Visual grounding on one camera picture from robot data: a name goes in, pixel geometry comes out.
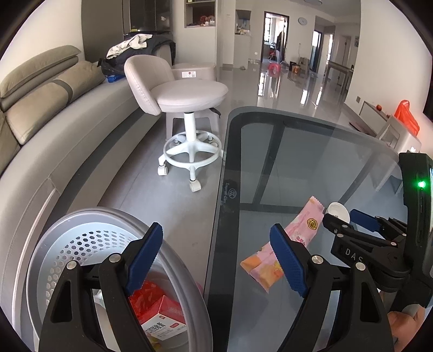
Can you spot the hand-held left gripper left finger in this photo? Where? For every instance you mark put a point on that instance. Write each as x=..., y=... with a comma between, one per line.
x=145, y=260

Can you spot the dark clothes pile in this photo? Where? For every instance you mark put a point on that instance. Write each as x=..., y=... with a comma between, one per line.
x=159, y=45

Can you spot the small blue item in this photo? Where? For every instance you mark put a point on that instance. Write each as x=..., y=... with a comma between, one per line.
x=111, y=80

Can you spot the dark tall cabinet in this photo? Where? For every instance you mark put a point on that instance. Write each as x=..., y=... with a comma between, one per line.
x=145, y=17

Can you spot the white box with red label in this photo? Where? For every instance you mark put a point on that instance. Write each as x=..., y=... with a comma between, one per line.
x=165, y=321

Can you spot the orange item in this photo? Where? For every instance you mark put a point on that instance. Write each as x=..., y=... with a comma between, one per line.
x=297, y=69

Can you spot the grey perforated trash bin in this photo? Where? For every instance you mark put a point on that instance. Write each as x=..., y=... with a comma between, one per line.
x=84, y=243

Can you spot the white low cabinet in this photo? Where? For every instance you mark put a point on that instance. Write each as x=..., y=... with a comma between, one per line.
x=392, y=130

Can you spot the wooden table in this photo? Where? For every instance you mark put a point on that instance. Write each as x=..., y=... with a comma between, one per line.
x=340, y=67

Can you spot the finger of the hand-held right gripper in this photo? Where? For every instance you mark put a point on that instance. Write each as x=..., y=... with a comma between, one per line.
x=363, y=220
x=336, y=225

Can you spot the white swivel stool chair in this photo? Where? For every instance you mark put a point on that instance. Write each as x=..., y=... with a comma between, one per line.
x=189, y=93

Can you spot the round wall clock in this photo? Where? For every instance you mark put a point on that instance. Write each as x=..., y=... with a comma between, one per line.
x=302, y=21

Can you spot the small white cup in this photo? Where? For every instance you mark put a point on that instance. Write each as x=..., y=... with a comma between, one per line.
x=336, y=210

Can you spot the grey sofa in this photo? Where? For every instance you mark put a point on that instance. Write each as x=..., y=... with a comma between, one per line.
x=84, y=111

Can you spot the white cloth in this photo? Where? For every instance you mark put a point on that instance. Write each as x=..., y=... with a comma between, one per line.
x=132, y=42

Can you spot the red snack packet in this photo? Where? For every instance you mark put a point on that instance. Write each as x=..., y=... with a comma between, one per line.
x=149, y=294

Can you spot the long pink snack wrapper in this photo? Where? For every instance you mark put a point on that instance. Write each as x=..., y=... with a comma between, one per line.
x=301, y=226

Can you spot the cardboard box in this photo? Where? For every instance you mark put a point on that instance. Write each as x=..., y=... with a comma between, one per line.
x=304, y=63

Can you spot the orange plastic bag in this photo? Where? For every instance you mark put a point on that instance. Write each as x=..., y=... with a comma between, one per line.
x=406, y=116

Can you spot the person's right hand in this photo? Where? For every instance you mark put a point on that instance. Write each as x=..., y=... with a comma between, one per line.
x=402, y=330

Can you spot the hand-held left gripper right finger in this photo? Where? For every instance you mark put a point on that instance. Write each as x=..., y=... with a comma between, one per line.
x=289, y=260

